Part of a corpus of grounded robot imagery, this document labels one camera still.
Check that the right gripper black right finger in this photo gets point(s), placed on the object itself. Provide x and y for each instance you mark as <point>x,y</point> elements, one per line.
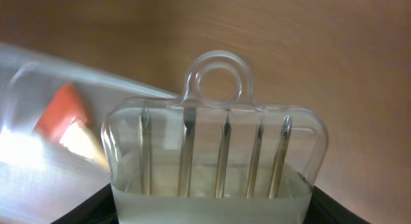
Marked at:
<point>325,210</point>

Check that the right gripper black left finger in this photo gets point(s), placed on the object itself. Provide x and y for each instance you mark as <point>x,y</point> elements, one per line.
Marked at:
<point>99,208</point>

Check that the orange scraper wooden handle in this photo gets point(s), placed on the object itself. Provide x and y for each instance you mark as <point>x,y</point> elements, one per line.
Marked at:
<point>67,121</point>

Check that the clear plastic container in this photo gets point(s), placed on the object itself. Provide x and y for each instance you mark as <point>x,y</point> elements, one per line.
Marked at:
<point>41,180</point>

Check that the clear screwdriver set case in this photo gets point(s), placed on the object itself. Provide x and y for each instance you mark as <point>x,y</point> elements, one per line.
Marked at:
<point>212,155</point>

